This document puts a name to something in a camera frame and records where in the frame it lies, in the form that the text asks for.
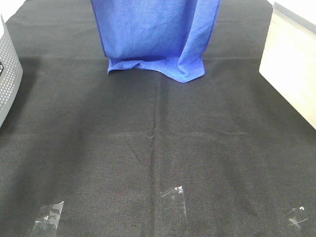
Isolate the blue microfibre towel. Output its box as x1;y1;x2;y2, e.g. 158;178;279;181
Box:
91;0;221;83

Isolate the black table cloth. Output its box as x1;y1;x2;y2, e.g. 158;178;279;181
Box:
0;0;316;237

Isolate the clear tape strip middle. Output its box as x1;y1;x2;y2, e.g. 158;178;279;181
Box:
159;186;188;237

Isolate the clear tape strip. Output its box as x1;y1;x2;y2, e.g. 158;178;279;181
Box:
31;201;64;237
284;206;309;230
159;186;188;237

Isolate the white plastic storage box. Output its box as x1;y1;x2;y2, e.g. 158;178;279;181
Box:
259;0;316;127

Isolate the grey perforated metal basket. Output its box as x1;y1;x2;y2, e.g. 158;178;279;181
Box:
0;17;23;124

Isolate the clear tape strip left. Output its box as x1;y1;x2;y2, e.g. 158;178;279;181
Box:
31;201;64;237

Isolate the clear tape strip right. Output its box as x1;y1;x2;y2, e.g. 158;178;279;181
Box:
284;206;309;230

